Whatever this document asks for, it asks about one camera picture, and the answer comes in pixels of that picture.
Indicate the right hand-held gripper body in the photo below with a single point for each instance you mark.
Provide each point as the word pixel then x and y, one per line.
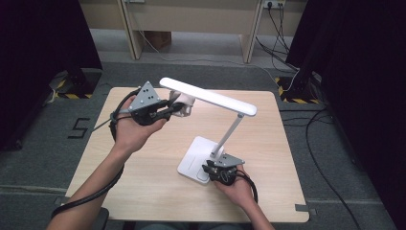
pixel 228 172

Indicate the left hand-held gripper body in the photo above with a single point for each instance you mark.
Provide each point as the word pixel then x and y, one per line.
pixel 145 99

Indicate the white desk lamp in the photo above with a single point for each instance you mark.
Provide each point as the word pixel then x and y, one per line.
pixel 207 97

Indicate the person's right hand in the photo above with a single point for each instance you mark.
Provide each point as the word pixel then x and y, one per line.
pixel 239 191

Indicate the person's left hand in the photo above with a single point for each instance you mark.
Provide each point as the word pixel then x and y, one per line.
pixel 132 134

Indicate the cardboard box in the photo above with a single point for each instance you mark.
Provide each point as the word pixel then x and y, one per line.
pixel 158 39

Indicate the stand base with hazard tape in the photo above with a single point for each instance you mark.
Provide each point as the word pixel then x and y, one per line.
pixel 78 84
pixel 300 92

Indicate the grey tape piece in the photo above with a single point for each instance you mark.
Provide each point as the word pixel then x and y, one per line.
pixel 60 201
pixel 304 208

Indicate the beige wooden desk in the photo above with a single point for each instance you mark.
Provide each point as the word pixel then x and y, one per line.
pixel 191 19

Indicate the black chair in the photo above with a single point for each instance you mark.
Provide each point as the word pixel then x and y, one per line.
pixel 102 218

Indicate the black curtain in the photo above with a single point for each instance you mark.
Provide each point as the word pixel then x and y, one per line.
pixel 357 64
pixel 35 48

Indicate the white wall socket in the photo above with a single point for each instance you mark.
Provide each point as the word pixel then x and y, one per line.
pixel 274 3

